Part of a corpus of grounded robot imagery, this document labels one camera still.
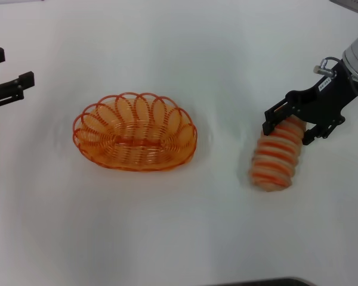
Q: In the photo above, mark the grey ribbed bar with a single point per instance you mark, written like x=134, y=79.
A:
x=352, y=2

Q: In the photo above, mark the orange woven plastic basket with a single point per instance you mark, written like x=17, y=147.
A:
x=131, y=161

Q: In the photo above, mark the dark robot chest edge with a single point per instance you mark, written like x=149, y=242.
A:
x=262, y=282

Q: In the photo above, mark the orange white striped toy bread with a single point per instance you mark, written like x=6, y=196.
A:
x=274, y=161

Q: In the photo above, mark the ribbed silver right gripper plug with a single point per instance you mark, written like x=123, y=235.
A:
x=323, y=68

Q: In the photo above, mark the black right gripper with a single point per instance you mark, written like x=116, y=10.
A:
x=319, y=104

